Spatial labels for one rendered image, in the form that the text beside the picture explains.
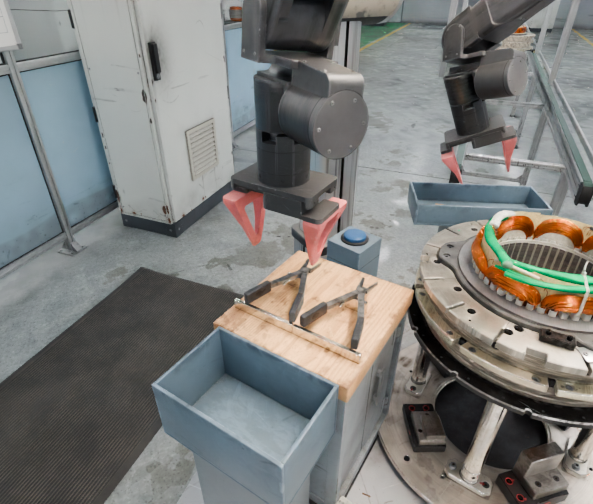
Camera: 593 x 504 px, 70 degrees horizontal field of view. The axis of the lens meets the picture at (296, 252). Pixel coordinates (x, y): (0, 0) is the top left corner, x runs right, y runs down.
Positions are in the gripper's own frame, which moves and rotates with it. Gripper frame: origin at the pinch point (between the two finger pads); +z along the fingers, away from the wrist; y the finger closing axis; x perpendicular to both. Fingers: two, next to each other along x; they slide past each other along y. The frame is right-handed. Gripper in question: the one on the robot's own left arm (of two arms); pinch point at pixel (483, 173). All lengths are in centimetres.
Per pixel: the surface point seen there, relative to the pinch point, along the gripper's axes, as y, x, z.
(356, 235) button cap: -21.9, -18.4, -3.1
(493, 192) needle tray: 1.0, 5.6, 7.5
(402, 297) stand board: -13.0, -36.4, -2.1
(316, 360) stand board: -21, -50, -6
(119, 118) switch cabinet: -177, 126, -33
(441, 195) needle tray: -8.8, 3.9, 4.3
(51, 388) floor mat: -174, -1, 44
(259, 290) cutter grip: -28, -43, -12
